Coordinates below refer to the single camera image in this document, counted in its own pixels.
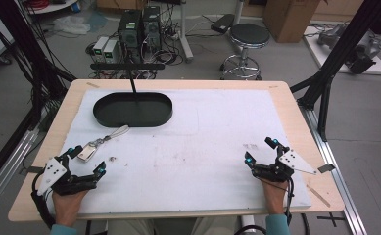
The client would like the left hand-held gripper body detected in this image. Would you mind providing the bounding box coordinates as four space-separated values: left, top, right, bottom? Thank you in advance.
36 157 99 197

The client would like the black round stool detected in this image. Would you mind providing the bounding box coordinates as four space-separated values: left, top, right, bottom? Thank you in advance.
219 23 271 81

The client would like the black bar stand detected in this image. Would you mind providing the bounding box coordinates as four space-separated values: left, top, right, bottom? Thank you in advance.
89 62 166 99

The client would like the clear plastic bag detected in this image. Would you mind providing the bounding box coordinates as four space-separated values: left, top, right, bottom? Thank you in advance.
52 15 91 36

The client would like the left hand-held gripper cable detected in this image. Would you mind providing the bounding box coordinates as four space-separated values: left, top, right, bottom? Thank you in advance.
30 168 56 230

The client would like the white table leg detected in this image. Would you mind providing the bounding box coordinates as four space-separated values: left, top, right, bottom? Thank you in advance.
177 0 195 64

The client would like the white power supply unit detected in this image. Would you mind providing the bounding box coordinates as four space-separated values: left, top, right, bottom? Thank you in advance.
92 35 110 64
103 39 119 64

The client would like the black metal frame post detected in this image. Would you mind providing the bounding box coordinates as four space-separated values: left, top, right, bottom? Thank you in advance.
0 0 78 194
290 0 381 143

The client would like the silver key fob with lanyard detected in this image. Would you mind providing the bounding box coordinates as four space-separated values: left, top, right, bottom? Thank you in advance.
76 124 130 164

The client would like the person's left hand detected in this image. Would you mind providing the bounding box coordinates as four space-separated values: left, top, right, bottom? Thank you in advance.
51 190 89 227

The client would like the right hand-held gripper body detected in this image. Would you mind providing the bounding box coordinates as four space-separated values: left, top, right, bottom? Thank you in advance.
252 148 318 183

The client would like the hand-held gripper cable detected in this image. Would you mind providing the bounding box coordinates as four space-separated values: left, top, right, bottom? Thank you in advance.
283 177 296 227
30 168 56 230

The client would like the white board with grey device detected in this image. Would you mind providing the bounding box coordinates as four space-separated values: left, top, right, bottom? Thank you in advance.
303 23 381 76

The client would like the thin wooden stick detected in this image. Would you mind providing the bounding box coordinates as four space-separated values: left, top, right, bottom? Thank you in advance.
306 183 332 209

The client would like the black power adapter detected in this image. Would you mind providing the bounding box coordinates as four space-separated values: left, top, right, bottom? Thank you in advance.
210 13 235 34

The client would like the black computer tower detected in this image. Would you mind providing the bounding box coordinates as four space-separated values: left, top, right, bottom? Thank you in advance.
117 9 144 53
141 5 163 52

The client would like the right hand-held gripper cable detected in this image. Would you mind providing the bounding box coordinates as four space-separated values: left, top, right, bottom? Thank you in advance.
283 177 296 227

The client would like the cardboard box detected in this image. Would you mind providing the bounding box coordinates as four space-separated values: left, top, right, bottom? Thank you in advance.
262 0 321 44

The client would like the person's right hand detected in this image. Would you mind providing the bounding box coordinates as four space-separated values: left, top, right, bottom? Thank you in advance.
261 178 289 216

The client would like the black oval tray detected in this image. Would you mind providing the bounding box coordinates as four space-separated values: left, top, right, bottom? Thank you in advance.
92 91 174 128

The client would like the aluminium rail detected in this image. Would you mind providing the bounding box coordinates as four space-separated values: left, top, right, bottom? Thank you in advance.
0 126 40 213
300 106 369 235

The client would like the white table mat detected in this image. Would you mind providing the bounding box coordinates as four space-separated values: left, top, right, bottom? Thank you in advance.
45 88 312 215

